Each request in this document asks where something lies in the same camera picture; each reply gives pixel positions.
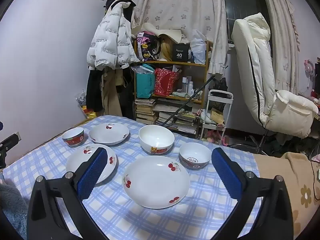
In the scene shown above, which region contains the blue plaid bed sheet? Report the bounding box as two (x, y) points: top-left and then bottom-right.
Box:
(0, 115), (263, 240)

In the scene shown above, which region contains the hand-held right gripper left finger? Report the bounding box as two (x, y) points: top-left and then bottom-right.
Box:
(26, 147), (108, 240)

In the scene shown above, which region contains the floral curtain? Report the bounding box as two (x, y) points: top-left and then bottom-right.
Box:
(132, 0), (229, 75)
(259, 0), (300, 95)

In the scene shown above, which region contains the teal bag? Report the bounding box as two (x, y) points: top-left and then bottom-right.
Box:
(135, 64), (157, 99)

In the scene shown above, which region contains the plastic bag with snacks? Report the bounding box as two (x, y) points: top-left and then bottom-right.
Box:
(75, 90), (98, 119)

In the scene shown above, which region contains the dark window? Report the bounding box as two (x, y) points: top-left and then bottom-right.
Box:
(222, 0), (273, 50)

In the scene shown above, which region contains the white trolley cart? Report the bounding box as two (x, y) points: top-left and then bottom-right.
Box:
(200, 89), (234, 143)

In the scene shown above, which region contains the red gift bag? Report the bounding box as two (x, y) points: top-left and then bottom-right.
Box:
(154, 67), (180, 97)

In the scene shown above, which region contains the beige hanging coat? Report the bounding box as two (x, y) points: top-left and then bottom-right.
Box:
(102, 67), (125, 117)

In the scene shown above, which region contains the large cherry print plate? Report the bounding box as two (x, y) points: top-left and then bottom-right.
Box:
(122, 156), (191, 209)

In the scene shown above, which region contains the row of toiletry bottles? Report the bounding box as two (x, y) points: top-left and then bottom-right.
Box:
(181, 76), (204, 98)

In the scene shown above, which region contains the pink fan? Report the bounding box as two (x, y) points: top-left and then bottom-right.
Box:
(304, 59), (316, 88)

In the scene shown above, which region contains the wooden shelf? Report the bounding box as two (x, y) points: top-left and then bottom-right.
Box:
(134, 39), (213, 105)

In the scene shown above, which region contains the white plastic bag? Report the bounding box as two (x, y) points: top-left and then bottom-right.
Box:
(190, 29), (208, 64)

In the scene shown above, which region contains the stack of books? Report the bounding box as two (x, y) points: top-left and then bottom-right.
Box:
(135, 97), (159, 125)

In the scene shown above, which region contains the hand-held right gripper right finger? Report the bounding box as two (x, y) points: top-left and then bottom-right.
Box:
(211, 147), (294, 240)

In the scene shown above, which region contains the white recliner chair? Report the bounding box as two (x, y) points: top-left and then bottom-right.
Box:
(231, 12), (319, 155)

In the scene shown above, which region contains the beige flower blanket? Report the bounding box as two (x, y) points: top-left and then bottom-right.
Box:
(252, 151), (320, 240)

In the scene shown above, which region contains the black box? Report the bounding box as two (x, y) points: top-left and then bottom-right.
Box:
(172, 43), (192, 62)

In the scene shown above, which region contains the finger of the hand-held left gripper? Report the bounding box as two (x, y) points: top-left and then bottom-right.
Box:
(0, 133), (21, 170)

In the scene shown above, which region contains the colourful printed bag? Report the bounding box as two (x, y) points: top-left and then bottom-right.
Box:
(136, 31), (163, 62)

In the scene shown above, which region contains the small red patterned bowl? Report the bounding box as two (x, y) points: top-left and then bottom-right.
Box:
(62, 127), (85, 147)

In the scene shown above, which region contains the black hanging garment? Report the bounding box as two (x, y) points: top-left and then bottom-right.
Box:
(86, 69), (104, 112)

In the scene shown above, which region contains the white puffer jacket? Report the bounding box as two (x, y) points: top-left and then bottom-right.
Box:
(86, 0), (140, 71)

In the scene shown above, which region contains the black pole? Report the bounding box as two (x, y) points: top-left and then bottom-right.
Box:
(156, 75), (216, 127)

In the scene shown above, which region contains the pile of magazines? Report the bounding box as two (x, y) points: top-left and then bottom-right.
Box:
(156, 105), (200, 134)

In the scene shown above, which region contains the white bowl with cartoon print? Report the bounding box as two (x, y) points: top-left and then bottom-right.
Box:
(139, 124), (175, 155)

